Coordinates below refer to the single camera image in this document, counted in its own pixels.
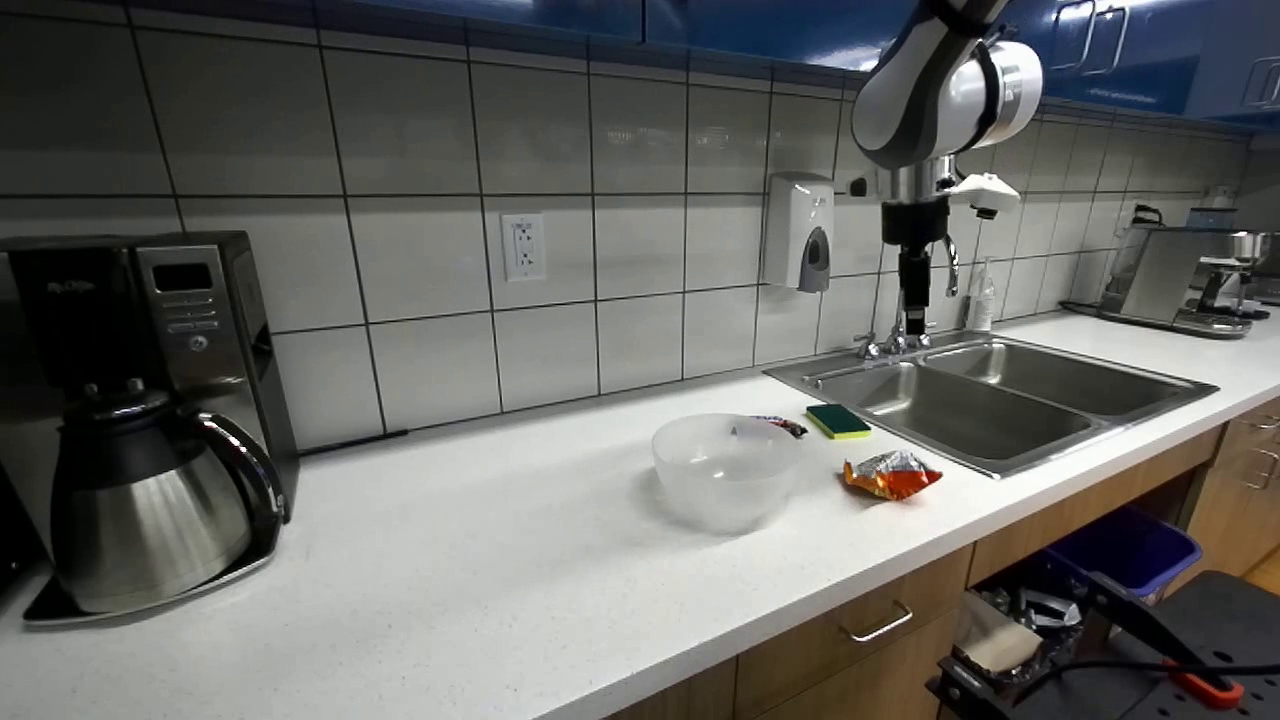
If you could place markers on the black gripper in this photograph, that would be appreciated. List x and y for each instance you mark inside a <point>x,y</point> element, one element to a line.
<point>914,231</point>

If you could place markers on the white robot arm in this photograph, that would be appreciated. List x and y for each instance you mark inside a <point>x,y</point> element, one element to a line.
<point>943,88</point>

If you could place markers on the orange silver snack packet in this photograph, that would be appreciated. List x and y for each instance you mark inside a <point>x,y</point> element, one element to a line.
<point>891,477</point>

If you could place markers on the white soap dispenser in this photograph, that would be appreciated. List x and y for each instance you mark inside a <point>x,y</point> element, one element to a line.
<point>797,239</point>

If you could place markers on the chrome faucet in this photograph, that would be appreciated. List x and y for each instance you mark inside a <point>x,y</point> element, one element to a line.
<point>891,345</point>

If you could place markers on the stainless double sink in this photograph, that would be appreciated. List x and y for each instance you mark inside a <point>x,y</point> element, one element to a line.
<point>993,405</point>

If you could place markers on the green yellow sponge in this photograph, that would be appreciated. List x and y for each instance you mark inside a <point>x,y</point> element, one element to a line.
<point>838,421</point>

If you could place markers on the silver espresso machine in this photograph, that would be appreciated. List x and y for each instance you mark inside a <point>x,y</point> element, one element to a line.
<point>1185,278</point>

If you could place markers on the blue upper cabinets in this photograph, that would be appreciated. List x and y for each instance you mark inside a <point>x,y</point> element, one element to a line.
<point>1210,61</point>

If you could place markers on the blue plastic bin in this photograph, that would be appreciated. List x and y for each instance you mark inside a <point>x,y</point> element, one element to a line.
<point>1134,549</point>

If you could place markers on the wooden base cabinet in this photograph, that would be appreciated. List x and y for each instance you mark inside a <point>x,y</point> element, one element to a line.
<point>1007,638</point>

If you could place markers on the steel coffee carafe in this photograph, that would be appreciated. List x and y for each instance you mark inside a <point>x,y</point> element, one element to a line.
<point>152,498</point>

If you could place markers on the black coffee maker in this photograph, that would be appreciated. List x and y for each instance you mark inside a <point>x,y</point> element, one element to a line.
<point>114,317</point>

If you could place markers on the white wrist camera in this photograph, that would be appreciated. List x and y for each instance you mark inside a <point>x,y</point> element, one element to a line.
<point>985,194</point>

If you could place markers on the white wall outlet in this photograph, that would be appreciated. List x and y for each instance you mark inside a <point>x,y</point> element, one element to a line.
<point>524,249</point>

